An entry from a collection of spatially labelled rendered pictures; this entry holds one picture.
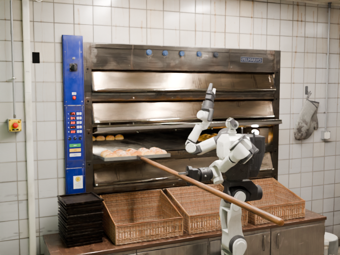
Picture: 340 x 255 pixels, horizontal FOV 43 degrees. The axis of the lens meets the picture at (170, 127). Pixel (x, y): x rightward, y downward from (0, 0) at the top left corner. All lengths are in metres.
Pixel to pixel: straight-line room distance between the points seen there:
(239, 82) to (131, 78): 1.05
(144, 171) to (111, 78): 0.86
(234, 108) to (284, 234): 1.21
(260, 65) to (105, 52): 1.53
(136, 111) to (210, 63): 0.84
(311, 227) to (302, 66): 1.58
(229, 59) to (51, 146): 1.79
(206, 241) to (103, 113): 1.33
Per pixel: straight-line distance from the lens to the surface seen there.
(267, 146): 4.34
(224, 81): 4.03
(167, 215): 3.71
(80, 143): 3.53
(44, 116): 3.50
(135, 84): 3.65
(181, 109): 3.83
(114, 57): 3.63
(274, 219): 1.86
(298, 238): 4.06
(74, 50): 3.51
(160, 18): 3.79
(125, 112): 3.64
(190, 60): 3.88
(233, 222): 3.14
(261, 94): 4.26
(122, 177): 3.69
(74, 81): 3.50
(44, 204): 3.61
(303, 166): 4.66
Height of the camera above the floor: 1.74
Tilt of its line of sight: 5 degrees down
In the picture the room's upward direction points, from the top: straight up
